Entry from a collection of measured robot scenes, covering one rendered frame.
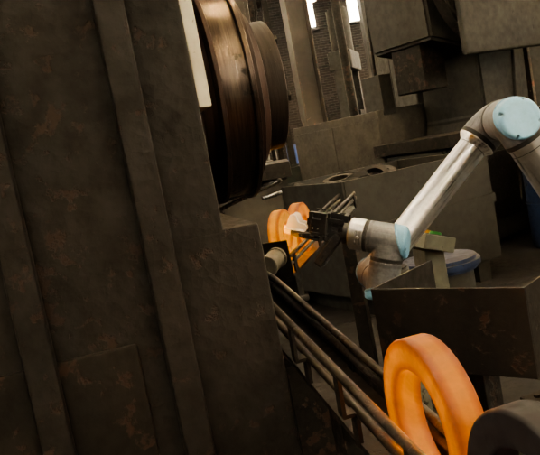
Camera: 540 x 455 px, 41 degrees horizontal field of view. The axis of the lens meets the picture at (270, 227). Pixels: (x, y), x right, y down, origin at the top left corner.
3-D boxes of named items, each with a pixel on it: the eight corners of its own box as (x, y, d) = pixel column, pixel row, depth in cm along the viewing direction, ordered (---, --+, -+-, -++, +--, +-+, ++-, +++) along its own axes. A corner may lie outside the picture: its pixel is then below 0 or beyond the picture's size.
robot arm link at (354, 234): (367, 247, 207) (358, 255, 199) (350, 245, 209) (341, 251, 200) (370, 217, 205) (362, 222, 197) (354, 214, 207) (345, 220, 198)
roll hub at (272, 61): (275, 149, 147) (250, 10, 144) (247, 153, 174) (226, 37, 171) (302, 144, 148) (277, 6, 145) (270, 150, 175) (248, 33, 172)
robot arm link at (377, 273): (390, 299, 208) (396, 256, 208) (400, 307, 197) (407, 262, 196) (358, 295, 208) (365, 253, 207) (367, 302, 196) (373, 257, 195)
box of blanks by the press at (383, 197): (367, 322, 375) (340, 175, 367) (287, 305, 448) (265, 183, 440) (507, 273, 422) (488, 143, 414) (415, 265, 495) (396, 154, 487)
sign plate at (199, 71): (199, 107, 110) (175, -12, 108) (180, 121, 135) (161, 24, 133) (214, 105, 111) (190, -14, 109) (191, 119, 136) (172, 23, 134)
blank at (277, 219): (262, 218, 203) (273, 216, 202) (280, 204, 217) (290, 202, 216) (274, 270, 206) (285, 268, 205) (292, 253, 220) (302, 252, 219)
